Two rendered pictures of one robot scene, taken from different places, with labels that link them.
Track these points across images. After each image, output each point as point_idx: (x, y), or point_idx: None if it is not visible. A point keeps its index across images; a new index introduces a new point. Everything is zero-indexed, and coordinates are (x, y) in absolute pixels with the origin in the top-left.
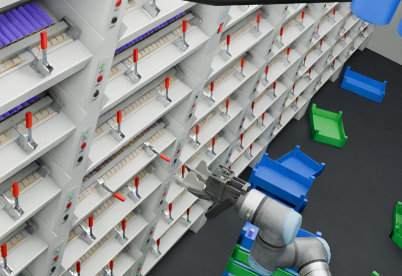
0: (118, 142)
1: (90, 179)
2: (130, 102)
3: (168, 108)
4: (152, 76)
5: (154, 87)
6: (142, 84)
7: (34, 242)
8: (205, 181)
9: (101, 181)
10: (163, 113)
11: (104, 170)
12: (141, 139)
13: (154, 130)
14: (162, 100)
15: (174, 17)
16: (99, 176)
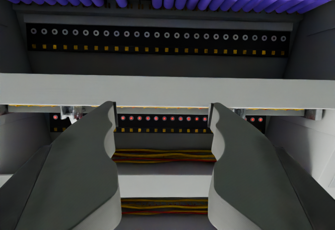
0: (246, 108)
1: None
2: (159, 114)
3: (66, 105)
4: (182, 193)
5: (85, 111)
6: (207, 191)
7: None
8: (117, 216)
9: None
10: (74, 93)
11: None
12: None
13: None
14: (79, 110)
15: None
16: None
